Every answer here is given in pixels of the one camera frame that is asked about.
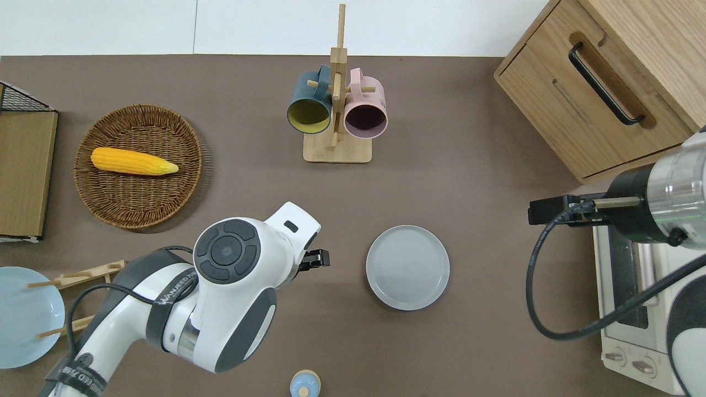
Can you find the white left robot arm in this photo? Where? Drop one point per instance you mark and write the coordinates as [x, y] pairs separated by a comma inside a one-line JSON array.
[[237, 309]]

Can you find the cream toaster oven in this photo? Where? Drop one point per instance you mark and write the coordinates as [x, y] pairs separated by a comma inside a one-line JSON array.
[[623, 347]]

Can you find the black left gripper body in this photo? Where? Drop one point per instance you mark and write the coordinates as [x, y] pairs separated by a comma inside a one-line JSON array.
[[306, 259]]

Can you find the wooden mug tree stand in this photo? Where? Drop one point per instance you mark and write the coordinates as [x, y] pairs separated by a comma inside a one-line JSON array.
[[336, 151]]

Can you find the teal mug yellow inside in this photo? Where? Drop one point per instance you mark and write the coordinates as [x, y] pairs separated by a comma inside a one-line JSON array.
[[309, 91]]

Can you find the wooden dish rack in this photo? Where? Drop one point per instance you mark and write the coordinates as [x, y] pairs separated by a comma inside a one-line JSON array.
[[94, 271]]

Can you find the brown table mat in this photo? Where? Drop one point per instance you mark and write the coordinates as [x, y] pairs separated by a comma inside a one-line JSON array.
[[441, 165]]

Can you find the yellow corn cob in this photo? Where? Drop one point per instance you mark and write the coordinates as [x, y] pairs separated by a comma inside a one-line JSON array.
[[127, 161]]

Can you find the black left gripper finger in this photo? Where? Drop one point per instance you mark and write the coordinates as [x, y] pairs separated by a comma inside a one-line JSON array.
[[315, 264], [320, 254]]

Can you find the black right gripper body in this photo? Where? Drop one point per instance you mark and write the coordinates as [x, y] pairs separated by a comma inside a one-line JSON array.
[[551, 210]]

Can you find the grid-pattern box wooden shelf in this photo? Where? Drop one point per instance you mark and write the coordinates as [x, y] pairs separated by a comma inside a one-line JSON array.
[[22, 171]]

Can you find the brown wicker basket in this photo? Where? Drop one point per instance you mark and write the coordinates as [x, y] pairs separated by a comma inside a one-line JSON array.
[[138, 198]]

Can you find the pink mug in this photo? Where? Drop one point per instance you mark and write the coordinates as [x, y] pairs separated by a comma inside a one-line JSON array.
[[367, 96]]

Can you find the blue bell wooden base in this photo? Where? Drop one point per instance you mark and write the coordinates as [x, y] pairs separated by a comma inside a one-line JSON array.
[[304, 386]]

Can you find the gray round plate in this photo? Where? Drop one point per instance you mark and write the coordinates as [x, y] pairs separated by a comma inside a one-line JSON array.
[[408, 267]]

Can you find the light blue plate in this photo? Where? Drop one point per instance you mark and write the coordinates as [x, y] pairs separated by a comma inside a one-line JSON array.
[[27, 320]]

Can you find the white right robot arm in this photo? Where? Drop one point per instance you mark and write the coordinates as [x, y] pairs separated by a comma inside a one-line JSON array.
[[678, 187]]

